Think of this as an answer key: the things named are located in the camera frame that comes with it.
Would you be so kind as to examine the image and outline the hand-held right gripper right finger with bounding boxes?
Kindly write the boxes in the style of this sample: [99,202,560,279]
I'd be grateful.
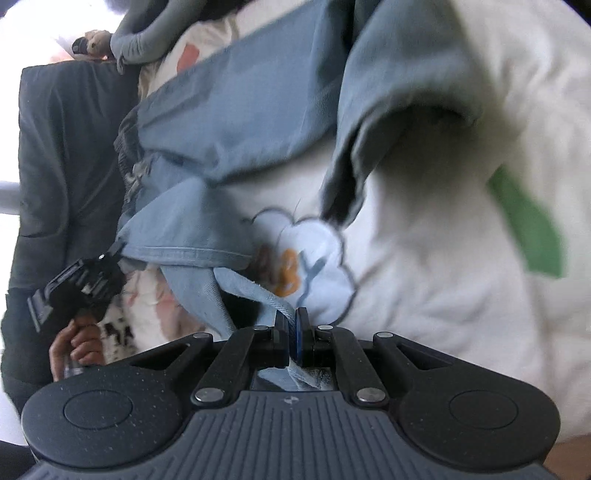
[295,307,462,409]

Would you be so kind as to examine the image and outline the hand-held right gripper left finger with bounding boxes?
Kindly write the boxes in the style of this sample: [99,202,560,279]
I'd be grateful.
[124,309,297,409]

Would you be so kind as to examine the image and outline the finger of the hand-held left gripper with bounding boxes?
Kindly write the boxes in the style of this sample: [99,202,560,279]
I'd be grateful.
[69,242,127,301]

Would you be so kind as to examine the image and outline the blue denim pants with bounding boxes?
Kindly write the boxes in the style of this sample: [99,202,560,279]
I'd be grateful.
[113,0,476,384]

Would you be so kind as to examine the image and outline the person's left hand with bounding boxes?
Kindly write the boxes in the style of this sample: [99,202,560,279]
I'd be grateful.
[48,318,106,381]

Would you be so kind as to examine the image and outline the dark grey cushion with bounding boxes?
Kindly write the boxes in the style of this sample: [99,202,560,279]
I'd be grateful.
[0,60,139,398]

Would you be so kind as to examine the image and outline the bear printed blanket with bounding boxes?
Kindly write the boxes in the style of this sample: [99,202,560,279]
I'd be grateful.
[124,0,591,462]

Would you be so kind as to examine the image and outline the teddy bear toy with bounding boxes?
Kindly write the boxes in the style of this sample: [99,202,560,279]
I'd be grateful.
[71,30,114,61]

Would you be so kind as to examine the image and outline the grey neck pillow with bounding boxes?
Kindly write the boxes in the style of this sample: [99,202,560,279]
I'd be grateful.
[110,0,232,75]

